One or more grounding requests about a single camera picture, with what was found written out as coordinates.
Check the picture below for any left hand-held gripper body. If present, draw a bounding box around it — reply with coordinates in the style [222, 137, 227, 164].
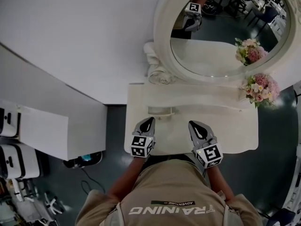
[130, 131, 157, 159]

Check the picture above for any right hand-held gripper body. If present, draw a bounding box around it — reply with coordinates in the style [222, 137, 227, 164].
[194, 137, 224, 170]

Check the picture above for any person's right forearm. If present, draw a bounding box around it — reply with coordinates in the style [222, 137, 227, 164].
[205, 165, 236, 202]

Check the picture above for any person's left forearm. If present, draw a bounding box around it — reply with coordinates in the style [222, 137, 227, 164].
[106, 155, 147, 202]

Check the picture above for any white dressing table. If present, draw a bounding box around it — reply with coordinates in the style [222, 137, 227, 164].
[124, 82, 260, 157]

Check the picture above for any person's beige shirt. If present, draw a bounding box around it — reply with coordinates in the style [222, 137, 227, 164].
[74, 153, 264, 226]

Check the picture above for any pink flower bouquet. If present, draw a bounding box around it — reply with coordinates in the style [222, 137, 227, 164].
[239, 73, 281, 110]

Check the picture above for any white cabinet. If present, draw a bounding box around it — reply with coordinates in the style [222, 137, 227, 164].
[17, 99, 108, 161]

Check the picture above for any dark blue chair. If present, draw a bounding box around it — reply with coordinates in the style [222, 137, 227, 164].
[267, 207, 297, 226]

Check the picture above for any white swivel chair base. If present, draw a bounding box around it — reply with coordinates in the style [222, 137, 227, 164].
[43, 190, 66, 215]

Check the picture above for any oval white framed mirror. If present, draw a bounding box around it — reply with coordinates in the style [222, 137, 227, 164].
[143, 0, 301, 92]

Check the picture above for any white black equipment case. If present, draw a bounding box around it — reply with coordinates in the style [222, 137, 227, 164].
[0, 143, 41, 180]
[0, 106, 22, 139]

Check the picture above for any black floor cable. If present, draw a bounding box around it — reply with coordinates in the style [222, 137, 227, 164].
[80, 167, 107, 195]

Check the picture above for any white metal frame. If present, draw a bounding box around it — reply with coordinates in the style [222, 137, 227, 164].
[281, 144, 301, 221]

